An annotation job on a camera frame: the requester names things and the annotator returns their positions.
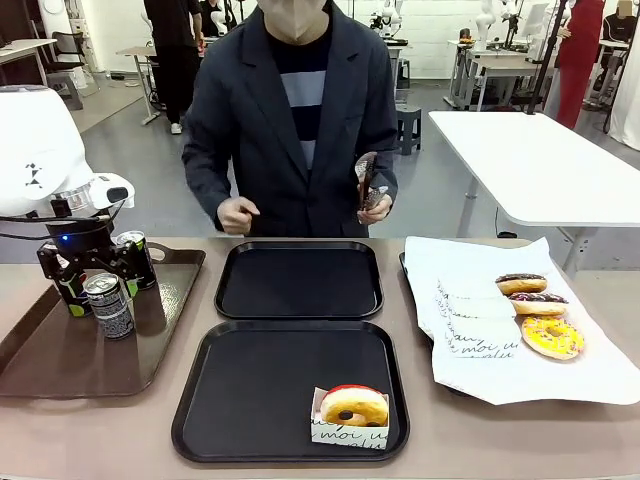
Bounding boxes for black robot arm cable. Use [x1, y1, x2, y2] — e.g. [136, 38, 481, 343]
[0, 202, 124, 240]

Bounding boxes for chocolate glazed donut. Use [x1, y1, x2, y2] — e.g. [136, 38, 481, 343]
[495, 272, 548, 296]

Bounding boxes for beige face mask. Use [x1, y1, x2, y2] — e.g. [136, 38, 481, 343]
[261, 0, 334, 44]

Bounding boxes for white paper sheet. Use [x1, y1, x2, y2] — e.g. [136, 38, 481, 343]
[402, 235, 640, 408]

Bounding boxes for wooden background table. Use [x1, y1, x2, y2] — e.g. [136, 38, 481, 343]
[116, 45, 162, 127]

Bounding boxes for red-glazed donut in box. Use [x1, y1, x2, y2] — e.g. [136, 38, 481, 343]
[308, 384, 392, 451]

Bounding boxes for grey background workbench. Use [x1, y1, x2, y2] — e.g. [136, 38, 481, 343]
[446, 38, 557, 113]

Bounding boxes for person right hand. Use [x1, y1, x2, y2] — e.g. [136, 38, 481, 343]
[216, 195, 262, 237]

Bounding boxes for chocolate sprinkle donut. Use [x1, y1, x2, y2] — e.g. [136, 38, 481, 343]
[508, 291, 570, 317]

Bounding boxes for large white table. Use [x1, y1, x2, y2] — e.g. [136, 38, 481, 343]
[427, 110, 640, 282]

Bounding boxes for yellow sprinkle donut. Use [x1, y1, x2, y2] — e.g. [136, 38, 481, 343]
[520, 315, 586, 361]

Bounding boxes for person in dark blazer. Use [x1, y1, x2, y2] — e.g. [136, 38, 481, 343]
[181, 0, 400, 239]

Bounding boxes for black tripod pole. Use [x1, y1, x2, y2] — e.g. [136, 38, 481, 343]
[523, 0, 574, 117]

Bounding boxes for black pepsi can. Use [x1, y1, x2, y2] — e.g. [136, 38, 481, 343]
[116, 230, 159, 292]
[58, 269, 97, 319]

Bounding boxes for person left forearm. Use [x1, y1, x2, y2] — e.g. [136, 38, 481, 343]
[372, 147, 400, 211]

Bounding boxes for seated person in black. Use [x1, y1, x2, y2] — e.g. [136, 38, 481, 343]
[601, 0, 640, 66]

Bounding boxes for black office chair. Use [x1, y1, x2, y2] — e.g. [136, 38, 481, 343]
[46, 30, 87, 77]

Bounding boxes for black square tray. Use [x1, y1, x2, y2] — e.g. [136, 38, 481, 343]
[171, 319, 412, 464]
[213, 240, 385, 321]

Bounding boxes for dark perforated serving tongs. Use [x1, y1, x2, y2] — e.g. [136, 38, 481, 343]
[354, 151, 391, 214]

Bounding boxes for brown plastic tray with handles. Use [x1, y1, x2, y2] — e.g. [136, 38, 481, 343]
[0, 241, 207, 400]

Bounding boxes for person left hand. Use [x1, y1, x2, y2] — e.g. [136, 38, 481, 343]
[356, 195, 394, 225]

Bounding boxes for person in black clothes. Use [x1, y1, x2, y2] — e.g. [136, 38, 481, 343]
[143, 0, 205, 137]

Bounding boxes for red glazed donut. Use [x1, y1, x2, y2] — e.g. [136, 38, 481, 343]
[319, 383, 390, 427]

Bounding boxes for person right forearm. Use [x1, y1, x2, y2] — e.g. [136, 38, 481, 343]
[181, 144, 236, 231]

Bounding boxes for person in red apron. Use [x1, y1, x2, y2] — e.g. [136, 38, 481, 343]
[553, 0, 607, 131]

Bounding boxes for grey plastic stool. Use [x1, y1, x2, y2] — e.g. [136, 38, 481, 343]
[396, 105, 424, 157]

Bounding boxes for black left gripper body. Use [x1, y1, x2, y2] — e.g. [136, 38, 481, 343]
[44, 218, 116, 262]

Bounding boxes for white background desk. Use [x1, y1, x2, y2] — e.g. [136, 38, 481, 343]
[0, 38, 59, 87]

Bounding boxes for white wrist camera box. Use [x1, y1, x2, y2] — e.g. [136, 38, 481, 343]
[88, 172, 137, 210]

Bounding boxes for black silver text can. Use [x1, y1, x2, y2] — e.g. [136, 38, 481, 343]
[82, 271, 138, 342]

